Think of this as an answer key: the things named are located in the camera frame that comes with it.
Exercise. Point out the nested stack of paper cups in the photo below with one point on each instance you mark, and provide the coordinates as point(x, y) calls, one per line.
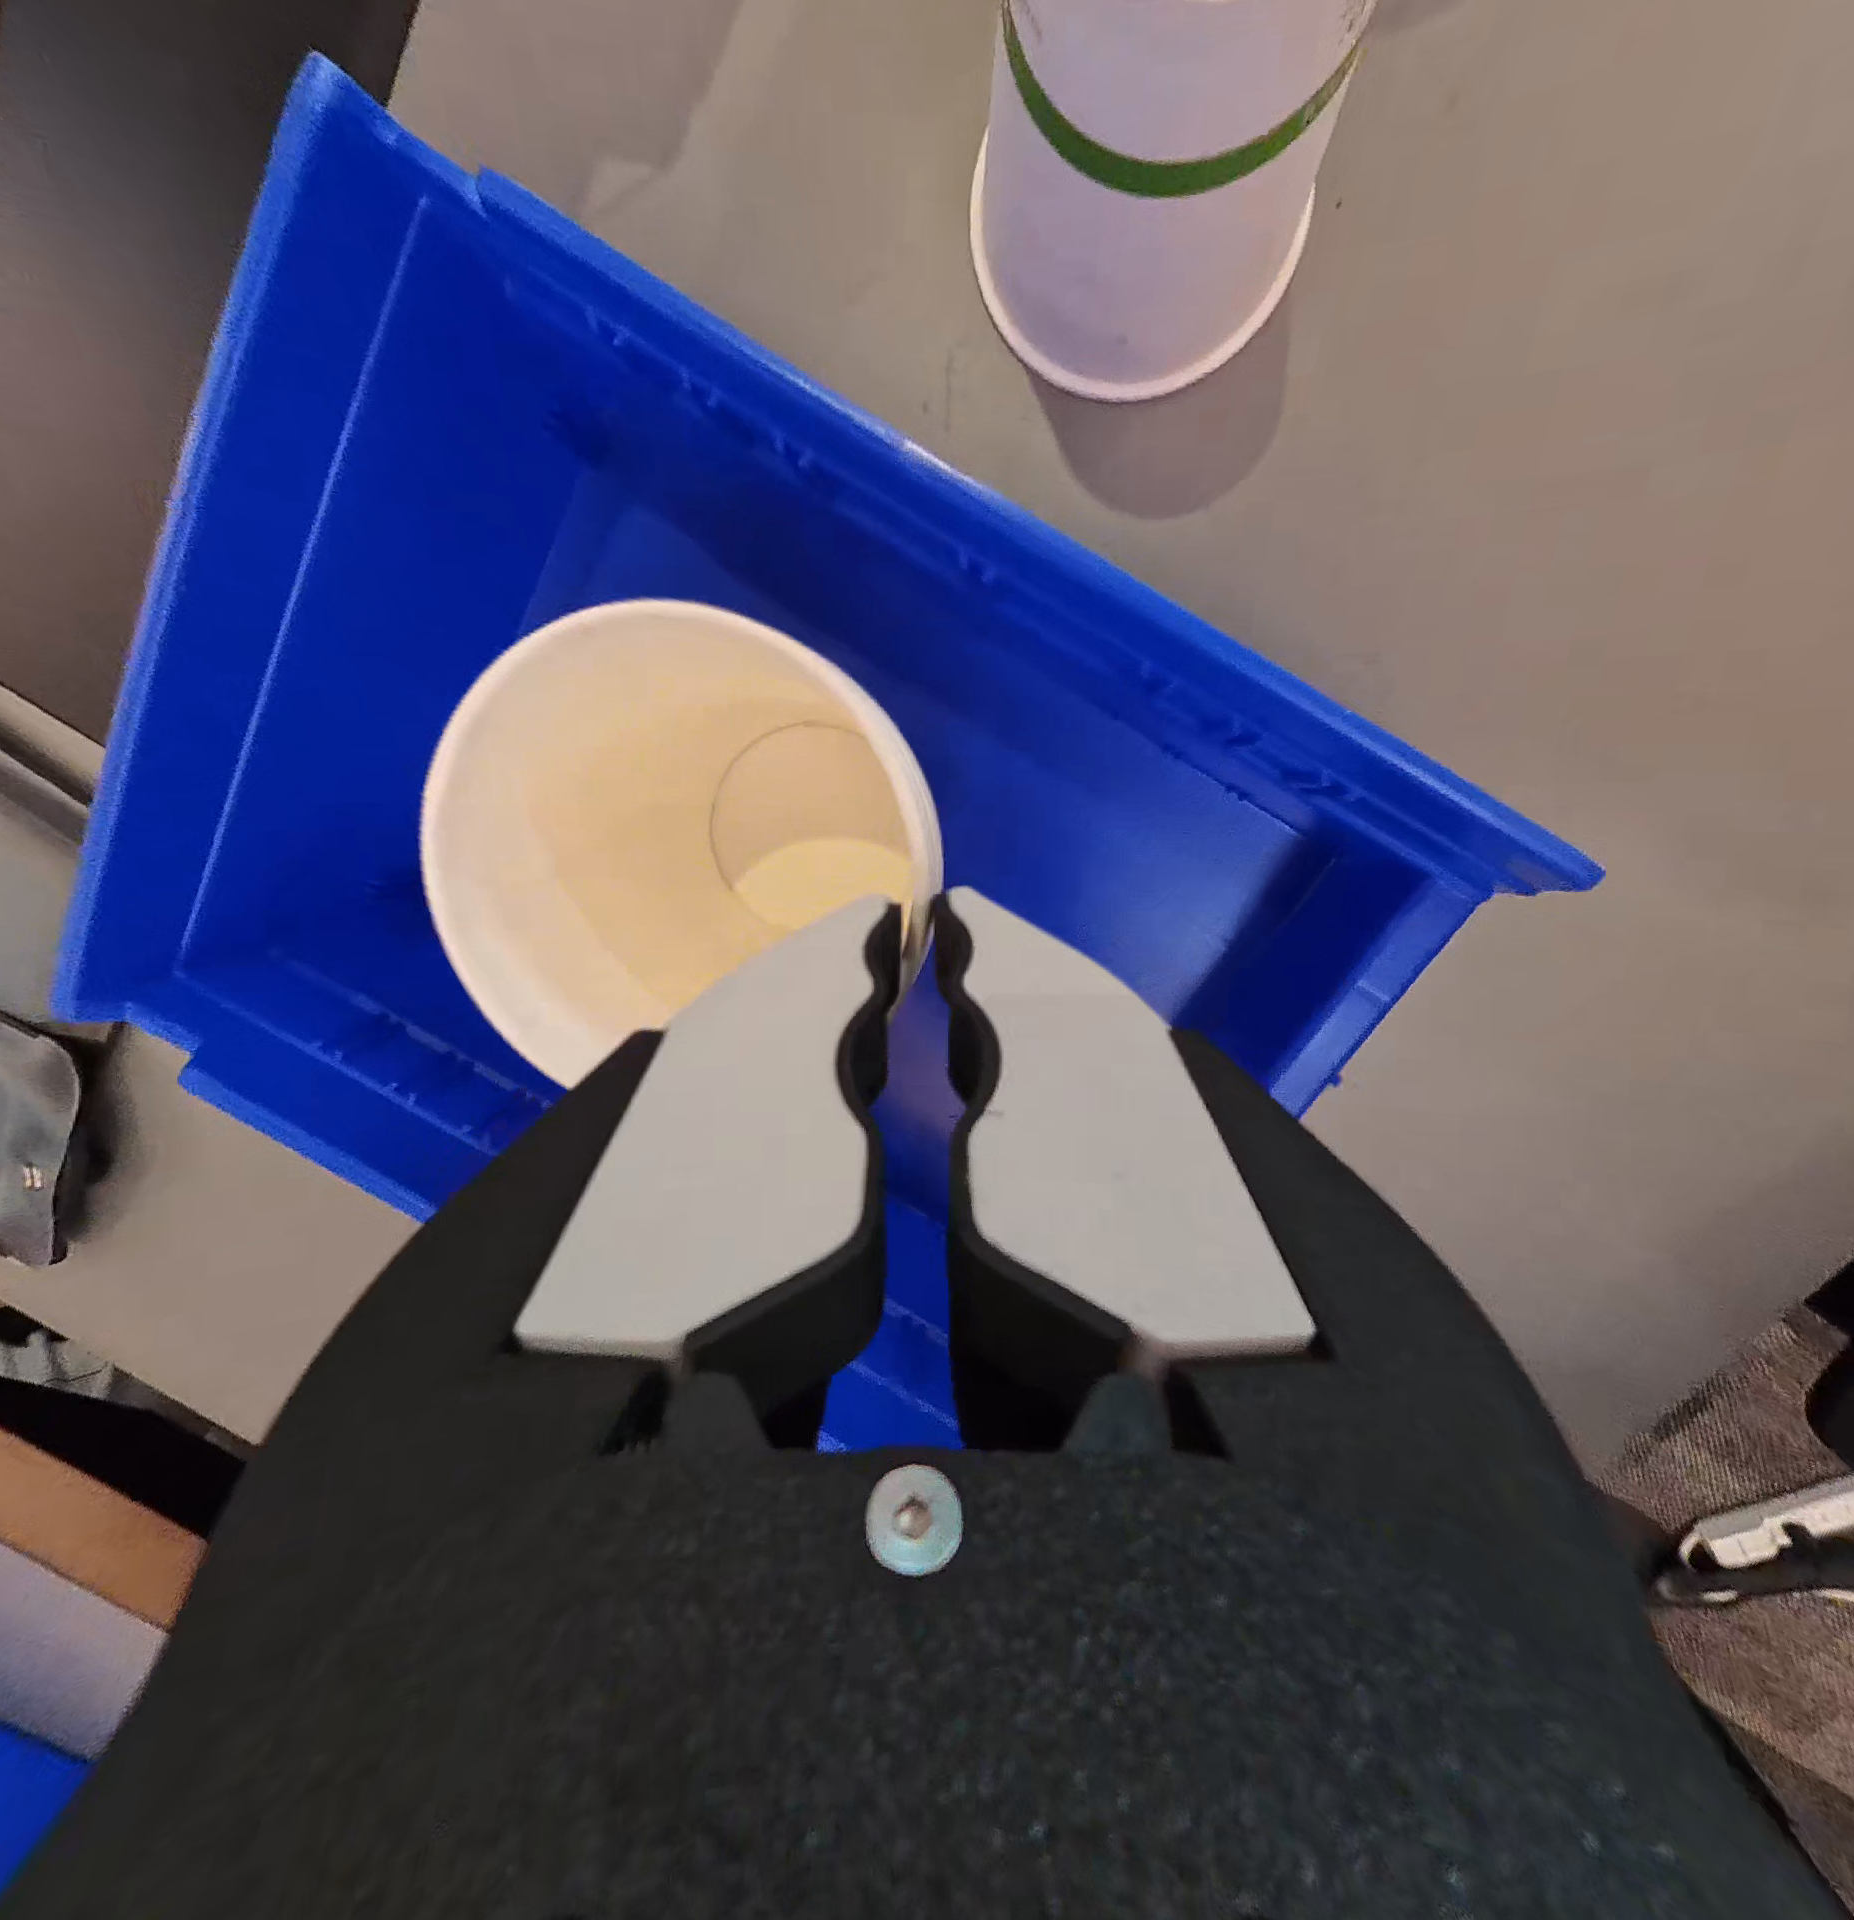
point(581, 842)

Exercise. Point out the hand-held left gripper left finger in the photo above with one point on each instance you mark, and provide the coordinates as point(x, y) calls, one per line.
point(703, 1186)

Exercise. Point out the green banded white paper cup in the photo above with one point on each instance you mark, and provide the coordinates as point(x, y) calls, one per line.
point(1152, 257)

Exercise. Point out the blue plastic bin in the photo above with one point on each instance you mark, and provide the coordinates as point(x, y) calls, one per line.
point(13, 1817)
point(1093, 721)

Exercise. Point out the wood edged grey table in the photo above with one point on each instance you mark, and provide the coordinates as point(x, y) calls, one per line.
point(58, 1515)

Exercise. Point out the white power strip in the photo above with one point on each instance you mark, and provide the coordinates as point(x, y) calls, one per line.
point(1783, 1529)

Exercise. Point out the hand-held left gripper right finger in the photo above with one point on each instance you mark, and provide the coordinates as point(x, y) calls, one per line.
point(1121, 1199)

